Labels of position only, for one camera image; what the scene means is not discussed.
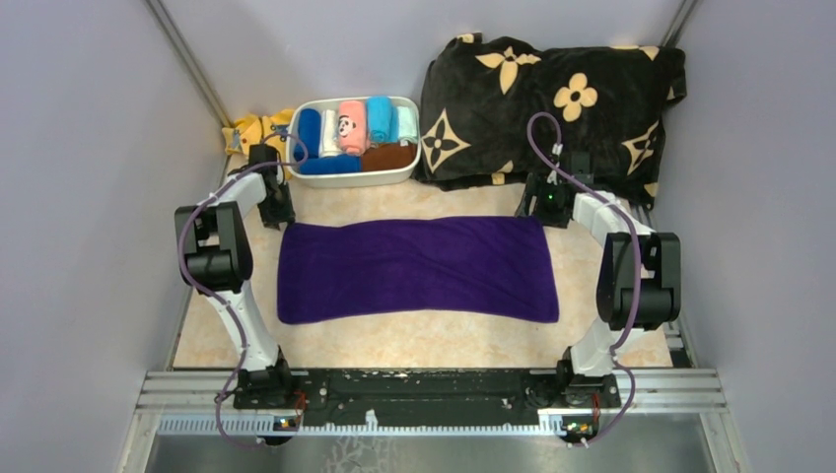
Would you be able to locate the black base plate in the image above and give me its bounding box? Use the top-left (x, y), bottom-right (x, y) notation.
top-left (231, 366), bottom-right (622, 428)

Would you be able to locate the white rolled towel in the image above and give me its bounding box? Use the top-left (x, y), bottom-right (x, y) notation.
top-left (318, 109), bottom-right (342, 158)

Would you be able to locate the dark blue rolled towel upright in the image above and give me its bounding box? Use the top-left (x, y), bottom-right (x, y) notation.
top-left (294, 108), bottom-right (321, 162)

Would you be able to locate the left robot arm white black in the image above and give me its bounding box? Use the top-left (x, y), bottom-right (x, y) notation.
top-left (174, 144), bottom-right (296, 409)

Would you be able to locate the light blue rolled towel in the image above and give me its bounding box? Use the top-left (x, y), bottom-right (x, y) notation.
top-left (366, 96), bottom-right (393, 144)

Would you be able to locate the brown rolled towel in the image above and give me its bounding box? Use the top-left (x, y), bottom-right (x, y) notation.
top-left (360, 142), bottom-right (417, 172)

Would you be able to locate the purple towel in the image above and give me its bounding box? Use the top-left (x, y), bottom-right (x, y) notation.
top-left (277, 216), bottom-right (559, 324)

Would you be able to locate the black floral blanket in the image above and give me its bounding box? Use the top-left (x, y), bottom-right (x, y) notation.
top-left (413, 34), bottom-right (687, 207)

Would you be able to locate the aluminium frame rail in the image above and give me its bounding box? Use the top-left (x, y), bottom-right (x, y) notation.
top-left (118, 368), bottom-right (750, 472)

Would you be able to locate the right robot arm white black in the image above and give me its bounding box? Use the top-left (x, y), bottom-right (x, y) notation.
top-left (515, 146), bottom-right (681, 406)

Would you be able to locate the white plastic bin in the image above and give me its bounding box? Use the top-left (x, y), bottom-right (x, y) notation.
top-left (284, 97), bottom-right (421, 188)

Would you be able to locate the yellow patterned cloth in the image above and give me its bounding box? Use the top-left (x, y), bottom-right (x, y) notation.
top-left (222, 108), bottom-right (295, 159)

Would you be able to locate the dark blue rolled towel lying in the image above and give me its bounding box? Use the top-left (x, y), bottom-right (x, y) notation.
top-left (299, 154), bottom-right (361, 175)

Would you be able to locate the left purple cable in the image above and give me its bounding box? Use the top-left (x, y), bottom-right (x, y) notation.
top-left (175, 130), bottom-right (311, 451)

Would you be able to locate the pink panda towel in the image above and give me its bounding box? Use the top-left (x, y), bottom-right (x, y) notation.
top-left (337, 101), bottom-right (368, 155)

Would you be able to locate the pale mint rolled towel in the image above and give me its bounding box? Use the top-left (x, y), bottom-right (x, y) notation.
top-left (395, 105), bottom-right (419, 144)

